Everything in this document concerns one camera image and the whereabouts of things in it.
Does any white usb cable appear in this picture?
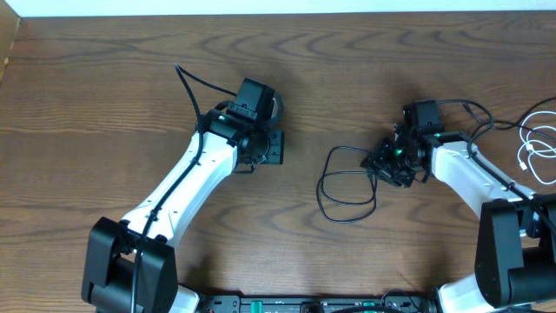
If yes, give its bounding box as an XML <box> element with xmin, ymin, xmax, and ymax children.
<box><xmin>516</xmin><ymin>110</ymin><xmax>556</xmax><ymax>186</ymax></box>

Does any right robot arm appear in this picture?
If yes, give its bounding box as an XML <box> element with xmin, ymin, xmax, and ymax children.
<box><xmin>361</xmin><ymin>100</ymin><xmax>555</xmax><ymax>312</ymax></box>

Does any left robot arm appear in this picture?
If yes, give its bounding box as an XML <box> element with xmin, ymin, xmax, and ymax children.
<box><xmin>82</xmin><ymin>78</ymin><xmax>284</xmax><ymax>312</ymax></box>

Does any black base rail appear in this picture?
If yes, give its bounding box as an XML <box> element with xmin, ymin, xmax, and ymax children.
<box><xmin>195</xmin><ymin>292</ymin><xmax>440</xmax><ymax>313</ymax></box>

